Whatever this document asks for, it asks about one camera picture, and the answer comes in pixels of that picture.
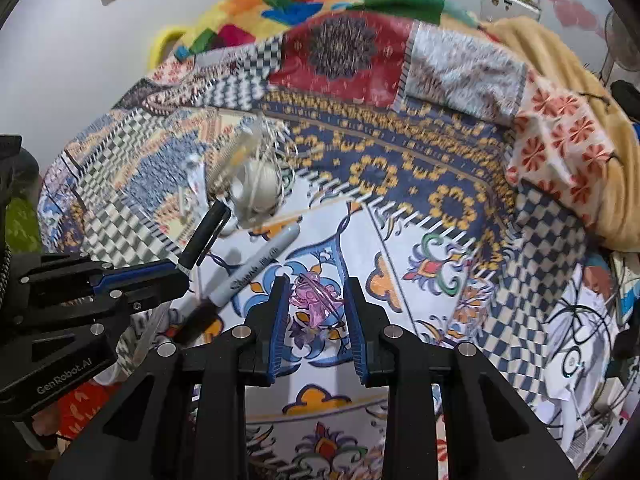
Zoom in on patchwork printed bedsheet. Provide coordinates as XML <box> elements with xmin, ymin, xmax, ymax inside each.
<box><xmin>37</xmin><ymin>10</ymin><xmax>617</xmax><ymax>480</ymax></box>

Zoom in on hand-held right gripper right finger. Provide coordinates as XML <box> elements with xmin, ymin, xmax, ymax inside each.
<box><xmin>342</xmin><ymin>277</ymin><xmax>578</xmax><ymax>480</ymax></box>

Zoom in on black pen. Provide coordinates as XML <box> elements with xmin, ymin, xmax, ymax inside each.
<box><xmin>176</xmin><ymin>202</ymin><xmax>233</xmax><ymax>274</ymax></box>

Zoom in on green cloth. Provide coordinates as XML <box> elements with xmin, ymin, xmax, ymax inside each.
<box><xmin>4</xmin><ymin>197</ymin><xmax>44</xmax><ymax>254</ymax></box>

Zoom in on white cloth with black print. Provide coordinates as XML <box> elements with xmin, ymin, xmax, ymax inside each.
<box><xmin>544</xmin><ymin>260</ymin><xmax>627</xmax><ymax>457</ymax></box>

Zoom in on beige ribbed blanket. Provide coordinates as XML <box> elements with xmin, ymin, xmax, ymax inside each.
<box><xmin>479</xmin><ymin>15</ymin><xmax>640</xmax><ymax>252</ymax></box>

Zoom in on clear plastic bag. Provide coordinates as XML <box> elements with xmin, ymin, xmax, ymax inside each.
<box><xmin>204</xmin><ymin>114</ymin><xmax>268</xmax><ymax>206</ymax></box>

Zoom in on white earphones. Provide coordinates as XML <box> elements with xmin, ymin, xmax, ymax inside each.
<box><xmin>220</xmin><ymin>125</ymin><xmax>303</xmax><ymax>236</ymax></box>

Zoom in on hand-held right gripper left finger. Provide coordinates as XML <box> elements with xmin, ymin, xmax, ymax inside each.
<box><xmin>47</xmin><ymin>276</ymin><xmax>292</xmax><ymax>480</ymax></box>

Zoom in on grey marker with black cap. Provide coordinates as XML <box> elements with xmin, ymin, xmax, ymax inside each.
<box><xmin>176</xmin><ymin>222</ymin><xmax>302</xmax><ymax>345</ymax></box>

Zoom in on pink hair clip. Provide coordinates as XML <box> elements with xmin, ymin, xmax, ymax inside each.
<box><xmin>290</xmin><ymin>271</ymin><xmax>347</xmax><ymax>332</ymax></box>

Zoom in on white hard case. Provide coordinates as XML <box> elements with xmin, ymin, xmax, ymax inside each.
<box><xmin>481</xmin><ymin>0</ymin><xmax>544</xmax><ymax>24</ymax></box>

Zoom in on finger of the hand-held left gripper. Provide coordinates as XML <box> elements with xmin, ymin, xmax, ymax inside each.
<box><xmin>10</xmin><ymin>276</ymin><xmax>191</xmax><ymax>345</ymax></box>
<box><xmin>20</xmin><ymin>254</ymin><xmax>190</xmax><ymax>297</ymax></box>

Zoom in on standing fan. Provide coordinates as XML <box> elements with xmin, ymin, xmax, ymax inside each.
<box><xmin>597</xmin><ymin>9</ymin><xmax>640</xmax><ymax>82</ymax></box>

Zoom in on multicolour fleece blanket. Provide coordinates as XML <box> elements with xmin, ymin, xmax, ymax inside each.
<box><xmin>184</xmin><ymin>0</ymin><xmax>482</xmax><ymax>63</ymax></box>

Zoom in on orange patterned cloth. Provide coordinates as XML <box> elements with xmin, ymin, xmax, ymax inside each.
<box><xmin>59</xmin><ymin>379</ymin><xmax>127</xmax><ymax>442</ymax></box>

